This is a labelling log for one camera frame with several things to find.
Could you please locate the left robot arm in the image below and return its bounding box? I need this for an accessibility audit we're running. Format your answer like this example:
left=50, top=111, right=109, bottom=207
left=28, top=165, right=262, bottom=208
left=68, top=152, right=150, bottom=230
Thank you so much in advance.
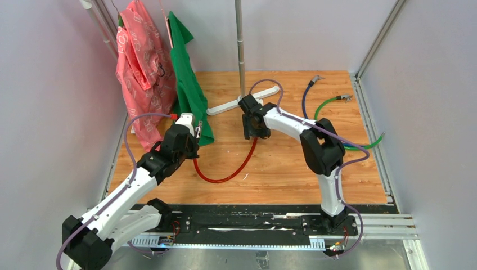
left=56, top=121, right=202, bottom=269

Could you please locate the purple cable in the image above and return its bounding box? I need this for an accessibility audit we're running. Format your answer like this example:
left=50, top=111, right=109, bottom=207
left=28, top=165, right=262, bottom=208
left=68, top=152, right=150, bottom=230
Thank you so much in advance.
left=56, top=113, right=177, bottom=270
left=249, top=78, right=371, bottom=258

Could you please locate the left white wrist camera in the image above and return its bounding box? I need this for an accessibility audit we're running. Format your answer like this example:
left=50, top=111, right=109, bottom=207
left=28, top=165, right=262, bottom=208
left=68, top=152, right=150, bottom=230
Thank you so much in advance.
left=175, top=112, right=195, bottom=135

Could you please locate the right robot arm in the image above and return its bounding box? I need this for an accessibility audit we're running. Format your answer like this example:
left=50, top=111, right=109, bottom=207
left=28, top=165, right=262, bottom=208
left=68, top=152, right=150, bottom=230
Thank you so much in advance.
left=238, top=94, right=347, bottom=235

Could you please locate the white clothes rack stand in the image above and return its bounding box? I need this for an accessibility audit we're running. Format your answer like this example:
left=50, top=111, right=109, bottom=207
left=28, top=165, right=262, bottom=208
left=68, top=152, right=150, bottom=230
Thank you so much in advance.
left=206, top=0, right=280, bottom=116

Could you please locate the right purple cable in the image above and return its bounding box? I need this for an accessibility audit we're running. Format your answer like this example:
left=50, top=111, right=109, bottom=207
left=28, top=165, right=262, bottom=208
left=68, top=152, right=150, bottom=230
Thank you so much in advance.
left=249, top=78, right=371, bottom=258

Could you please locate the green cable lock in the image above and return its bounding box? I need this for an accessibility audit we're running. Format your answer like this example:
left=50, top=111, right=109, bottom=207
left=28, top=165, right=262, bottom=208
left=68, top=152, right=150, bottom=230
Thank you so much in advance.
left=314, top=94, right=385, bottom=151

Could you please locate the green t-shirt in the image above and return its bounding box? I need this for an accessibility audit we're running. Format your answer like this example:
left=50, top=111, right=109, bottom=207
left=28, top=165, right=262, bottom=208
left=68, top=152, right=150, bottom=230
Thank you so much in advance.
left=168, top=11, right=214, bottom=146

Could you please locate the aluminium frame rail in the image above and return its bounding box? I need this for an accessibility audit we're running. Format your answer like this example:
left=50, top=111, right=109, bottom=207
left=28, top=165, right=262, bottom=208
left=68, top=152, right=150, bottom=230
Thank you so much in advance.
left=67, top=208, right=429, bottom=270

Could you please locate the pink patterned garment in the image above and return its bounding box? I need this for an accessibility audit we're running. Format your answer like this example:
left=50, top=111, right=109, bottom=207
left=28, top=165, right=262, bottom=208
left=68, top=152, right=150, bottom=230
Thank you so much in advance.
left=116, top=1, right=177, bottom=151

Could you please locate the red cable lock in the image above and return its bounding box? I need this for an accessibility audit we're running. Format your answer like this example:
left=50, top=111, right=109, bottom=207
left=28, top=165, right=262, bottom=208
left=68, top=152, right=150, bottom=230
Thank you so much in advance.
left=188, top=119, right=258, bottom=183

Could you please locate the blue cable lock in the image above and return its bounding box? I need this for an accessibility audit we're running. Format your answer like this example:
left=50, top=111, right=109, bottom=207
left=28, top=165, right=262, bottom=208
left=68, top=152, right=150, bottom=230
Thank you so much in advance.
left=301, top=75, right=358, bottom=151

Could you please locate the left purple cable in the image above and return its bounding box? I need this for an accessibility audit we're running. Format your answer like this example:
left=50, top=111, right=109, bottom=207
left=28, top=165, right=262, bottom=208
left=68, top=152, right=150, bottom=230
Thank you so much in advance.
left=56, top=113, right=177, bottom=270

